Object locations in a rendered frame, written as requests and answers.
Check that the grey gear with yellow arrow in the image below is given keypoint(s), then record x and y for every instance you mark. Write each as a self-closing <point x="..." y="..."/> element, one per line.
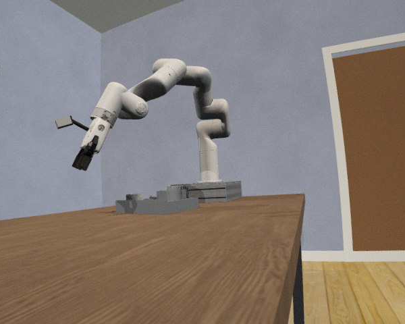
<point x="135" y="196"/>

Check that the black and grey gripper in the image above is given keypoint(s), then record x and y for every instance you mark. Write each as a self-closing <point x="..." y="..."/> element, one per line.
<point x="96" y="134"/>

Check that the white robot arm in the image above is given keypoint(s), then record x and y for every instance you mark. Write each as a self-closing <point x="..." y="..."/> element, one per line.
<point x="119" y="102"/>

